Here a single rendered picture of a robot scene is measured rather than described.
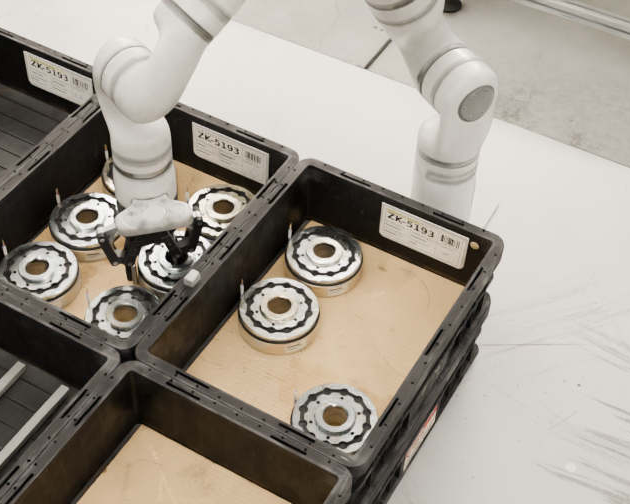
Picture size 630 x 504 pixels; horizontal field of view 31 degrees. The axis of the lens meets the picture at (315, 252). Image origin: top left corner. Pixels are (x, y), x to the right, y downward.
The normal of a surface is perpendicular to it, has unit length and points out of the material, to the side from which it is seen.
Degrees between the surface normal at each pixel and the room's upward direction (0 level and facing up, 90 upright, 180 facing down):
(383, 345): 0
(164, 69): 68
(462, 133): 92
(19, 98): 0
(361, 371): 0
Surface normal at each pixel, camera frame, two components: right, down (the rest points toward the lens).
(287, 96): 0.04, -0.68
